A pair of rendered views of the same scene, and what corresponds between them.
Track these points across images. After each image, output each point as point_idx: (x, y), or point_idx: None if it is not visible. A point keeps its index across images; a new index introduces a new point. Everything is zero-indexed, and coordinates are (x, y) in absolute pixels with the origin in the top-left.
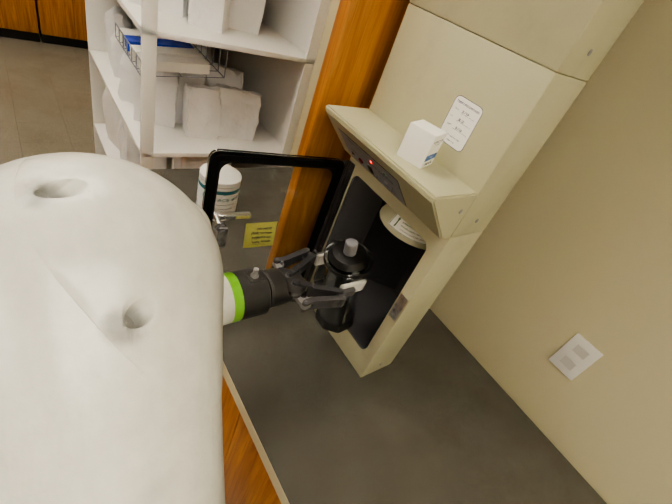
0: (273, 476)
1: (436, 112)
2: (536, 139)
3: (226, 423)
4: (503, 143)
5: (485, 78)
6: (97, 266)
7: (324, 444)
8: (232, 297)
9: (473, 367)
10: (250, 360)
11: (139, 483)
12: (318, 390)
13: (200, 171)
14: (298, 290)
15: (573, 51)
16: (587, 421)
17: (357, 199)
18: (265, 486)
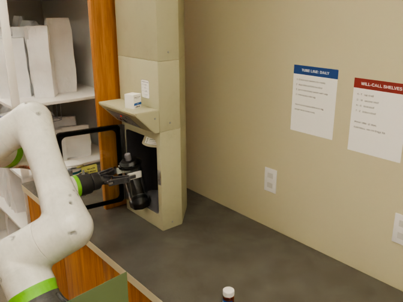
0: (116, 266)
1: (138, 88)
2: (172, 83)
3: None
4: (156, 88)
5: (144, 71)
6: (33, 108)
7: (141, 253)
8: (75, 181)
9: (237, 216)
10: (100, 235)
11: (43, 128)
12: (138, 238)
13: None
14: (106, 178)
15: (159, 54)
16: (290, 211)
17: (134, 141)
18: None
